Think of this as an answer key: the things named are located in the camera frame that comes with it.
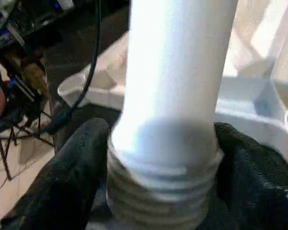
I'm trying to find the white plastic table leg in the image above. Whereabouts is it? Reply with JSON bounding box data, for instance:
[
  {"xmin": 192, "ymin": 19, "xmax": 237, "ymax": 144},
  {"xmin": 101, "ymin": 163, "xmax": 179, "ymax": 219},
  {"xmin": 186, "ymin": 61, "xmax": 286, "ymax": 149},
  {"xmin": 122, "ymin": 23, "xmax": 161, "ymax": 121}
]
[{"xmin": 106, "ymin": 0, "xmax": 239, "ymax": 230}]

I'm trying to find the black folding table frame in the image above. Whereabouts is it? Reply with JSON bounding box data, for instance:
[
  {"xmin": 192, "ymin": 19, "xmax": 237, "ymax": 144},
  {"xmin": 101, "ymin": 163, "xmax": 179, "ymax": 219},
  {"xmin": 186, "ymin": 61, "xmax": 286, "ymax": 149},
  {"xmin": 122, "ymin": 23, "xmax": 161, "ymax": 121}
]
[{"xmin": 0, "ymin": 103, "xmax": 56, "ymax": 182}]

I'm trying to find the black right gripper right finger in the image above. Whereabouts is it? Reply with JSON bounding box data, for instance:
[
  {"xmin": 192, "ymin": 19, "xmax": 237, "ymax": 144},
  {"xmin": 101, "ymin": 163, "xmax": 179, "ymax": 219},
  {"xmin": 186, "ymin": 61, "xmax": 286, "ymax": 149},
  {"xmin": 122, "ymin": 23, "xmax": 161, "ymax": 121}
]
[{"xmin": 207, "ymin": 122, "xmax": 288, "ymax": 230}]

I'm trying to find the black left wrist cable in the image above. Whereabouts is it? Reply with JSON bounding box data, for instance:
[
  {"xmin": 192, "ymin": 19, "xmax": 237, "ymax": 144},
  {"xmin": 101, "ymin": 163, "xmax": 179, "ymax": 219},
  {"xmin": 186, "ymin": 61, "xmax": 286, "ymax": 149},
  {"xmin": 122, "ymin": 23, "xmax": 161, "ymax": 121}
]
[{"xmin": 47, "ymin": 0, "xmax": 102, "ymax": 136}]

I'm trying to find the white plastic table top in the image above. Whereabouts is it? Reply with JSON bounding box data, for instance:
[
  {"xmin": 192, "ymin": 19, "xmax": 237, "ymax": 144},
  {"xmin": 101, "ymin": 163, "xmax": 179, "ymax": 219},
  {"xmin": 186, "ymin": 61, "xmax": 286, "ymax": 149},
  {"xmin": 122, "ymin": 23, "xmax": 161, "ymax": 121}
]
[{"xmin": 58, "ymin": 0, "xmax": 288, "ymax": 171}]

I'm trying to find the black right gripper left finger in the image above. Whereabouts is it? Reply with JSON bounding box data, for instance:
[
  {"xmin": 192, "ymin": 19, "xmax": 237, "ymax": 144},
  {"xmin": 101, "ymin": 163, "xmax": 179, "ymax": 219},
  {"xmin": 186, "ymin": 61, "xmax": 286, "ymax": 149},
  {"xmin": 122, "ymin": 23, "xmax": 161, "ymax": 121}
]
[{"xmin": 0, "ymin": 117, "xmax": 112, "ymax": 230}]

